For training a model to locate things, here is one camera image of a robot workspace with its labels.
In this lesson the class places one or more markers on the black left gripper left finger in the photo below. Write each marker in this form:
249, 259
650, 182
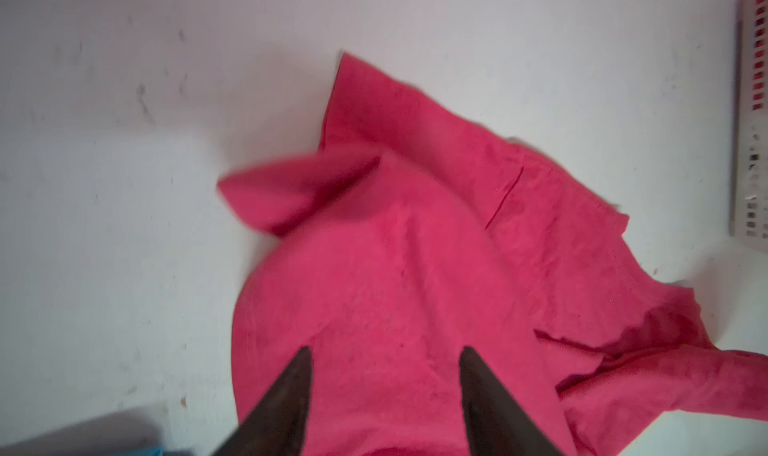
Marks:
276, 426

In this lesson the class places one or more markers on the magenta t shirt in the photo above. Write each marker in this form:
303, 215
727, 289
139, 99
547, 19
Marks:
412, 234

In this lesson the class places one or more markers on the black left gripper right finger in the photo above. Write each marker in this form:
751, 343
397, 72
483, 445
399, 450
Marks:
495, 424

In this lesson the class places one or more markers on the white plastic laundry basket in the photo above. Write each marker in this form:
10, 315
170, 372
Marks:
749, 194

